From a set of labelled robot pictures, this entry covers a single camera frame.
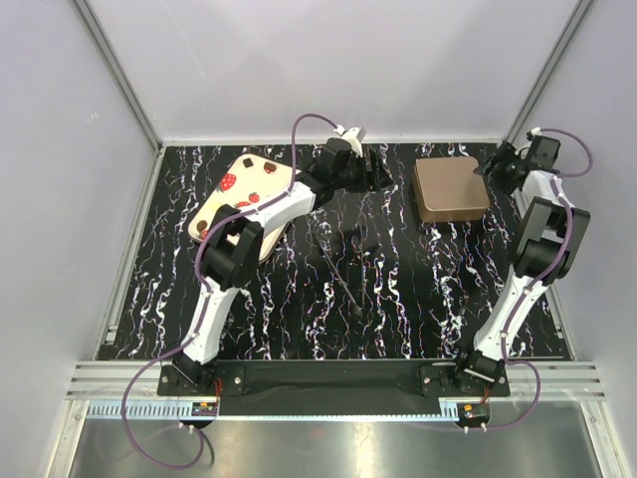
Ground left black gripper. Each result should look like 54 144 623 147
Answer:
332 150 392 194

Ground rose gold box lid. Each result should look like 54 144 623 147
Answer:
413 156 489 196

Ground metal tweezers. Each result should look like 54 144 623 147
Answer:
312 233 363 316

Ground brown chocolate box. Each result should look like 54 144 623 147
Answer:
414 189 491 223

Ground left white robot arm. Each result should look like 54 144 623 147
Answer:
172 137 393 394

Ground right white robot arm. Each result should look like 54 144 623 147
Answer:
449 133 590 395

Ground strawberry print white tray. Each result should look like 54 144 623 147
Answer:
187 153 315 263

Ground right electronics board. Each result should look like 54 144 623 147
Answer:
460 402 491 420

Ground electronics board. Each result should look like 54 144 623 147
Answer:
191 401 219 416
460 402 491 420

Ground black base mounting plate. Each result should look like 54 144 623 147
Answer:
157 359 511 398

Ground left electronics board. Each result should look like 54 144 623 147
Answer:
191 401 219 416

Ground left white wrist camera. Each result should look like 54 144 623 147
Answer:
333 124 366 156

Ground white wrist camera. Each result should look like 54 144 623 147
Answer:
525 129 561 171
333 124 366 156

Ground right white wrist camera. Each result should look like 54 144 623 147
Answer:
525 129 561 171

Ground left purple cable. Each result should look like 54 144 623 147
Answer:
122 113 347 469

